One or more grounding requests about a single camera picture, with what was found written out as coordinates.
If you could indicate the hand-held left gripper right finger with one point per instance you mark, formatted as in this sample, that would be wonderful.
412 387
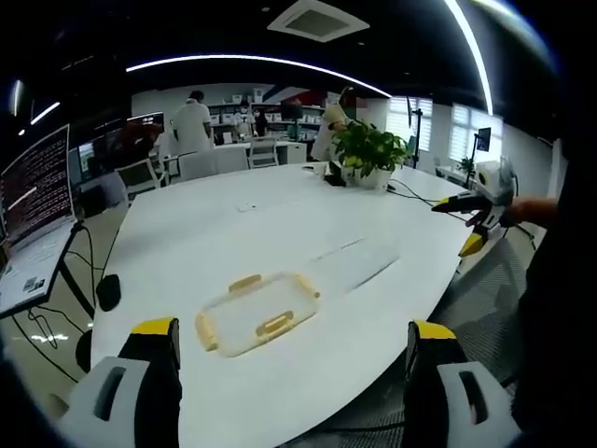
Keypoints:
438 396

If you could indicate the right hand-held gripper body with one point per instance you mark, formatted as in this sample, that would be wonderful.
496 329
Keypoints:
494 184

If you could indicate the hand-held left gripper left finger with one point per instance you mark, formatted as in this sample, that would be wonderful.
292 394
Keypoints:
116 401

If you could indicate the clear lid with yellow clips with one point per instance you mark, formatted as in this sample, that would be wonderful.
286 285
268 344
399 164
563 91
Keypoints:
261 313

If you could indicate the person's right hand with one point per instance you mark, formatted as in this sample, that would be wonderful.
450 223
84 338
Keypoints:
522 212

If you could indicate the small green plant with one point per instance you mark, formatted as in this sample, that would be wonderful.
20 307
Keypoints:
466 164

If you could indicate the small monitor on stand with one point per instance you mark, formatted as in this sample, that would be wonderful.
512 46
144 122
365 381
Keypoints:
484 139

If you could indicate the round black floor object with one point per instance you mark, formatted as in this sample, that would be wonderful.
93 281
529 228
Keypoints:
85 350

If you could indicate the window with blinds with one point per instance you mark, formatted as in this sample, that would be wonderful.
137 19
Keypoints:
466 128
410 123

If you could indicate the grey mesh office chair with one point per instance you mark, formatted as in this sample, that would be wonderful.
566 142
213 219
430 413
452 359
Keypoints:
485 298

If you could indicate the black tripod stand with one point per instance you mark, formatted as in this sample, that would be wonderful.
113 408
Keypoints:
415 135

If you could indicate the green potted plant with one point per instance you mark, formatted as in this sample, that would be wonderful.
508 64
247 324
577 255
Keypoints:
370 149

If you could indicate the black computer mouse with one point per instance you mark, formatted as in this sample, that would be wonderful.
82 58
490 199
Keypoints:
108 293

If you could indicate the person's dark clothing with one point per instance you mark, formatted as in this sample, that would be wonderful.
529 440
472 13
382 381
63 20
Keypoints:
573 303

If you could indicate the clear plastic sheet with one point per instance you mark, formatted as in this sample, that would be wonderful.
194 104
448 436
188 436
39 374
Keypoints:
359 263

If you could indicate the black object beside plant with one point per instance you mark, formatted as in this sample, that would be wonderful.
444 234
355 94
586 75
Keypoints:
336 175

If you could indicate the curved ceiling light strip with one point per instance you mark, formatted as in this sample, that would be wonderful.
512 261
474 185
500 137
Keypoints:
473 51
252 59

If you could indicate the black desktop monitor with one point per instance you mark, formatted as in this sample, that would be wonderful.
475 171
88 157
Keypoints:
291 110

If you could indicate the storage shelf with boxes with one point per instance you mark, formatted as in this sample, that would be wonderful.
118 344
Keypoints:
280 116

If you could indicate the white office chair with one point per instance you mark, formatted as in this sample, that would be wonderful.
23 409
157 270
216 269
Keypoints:
212 163
140 179
263 151

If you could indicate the open laptop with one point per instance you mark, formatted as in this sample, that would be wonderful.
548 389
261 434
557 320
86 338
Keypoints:
35 196

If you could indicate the ceiling air vent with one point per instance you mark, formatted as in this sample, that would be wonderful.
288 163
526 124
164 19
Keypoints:
319 19

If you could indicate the red-lit display screen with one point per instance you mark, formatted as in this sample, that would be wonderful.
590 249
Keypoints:
142 127

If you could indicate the short ceiling light strip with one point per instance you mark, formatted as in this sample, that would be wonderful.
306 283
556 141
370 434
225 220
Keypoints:
15 95
45 112

